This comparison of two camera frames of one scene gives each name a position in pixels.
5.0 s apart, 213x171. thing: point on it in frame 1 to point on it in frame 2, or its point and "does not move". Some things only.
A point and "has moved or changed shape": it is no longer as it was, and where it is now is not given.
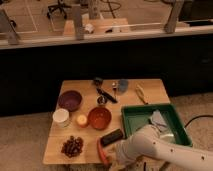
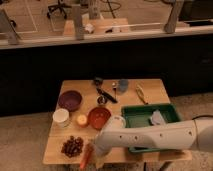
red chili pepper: [102, 152] has moved or changed shape
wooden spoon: [142, 94] does not move
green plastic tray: [137, 116] does not move
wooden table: [87, 109] does not move
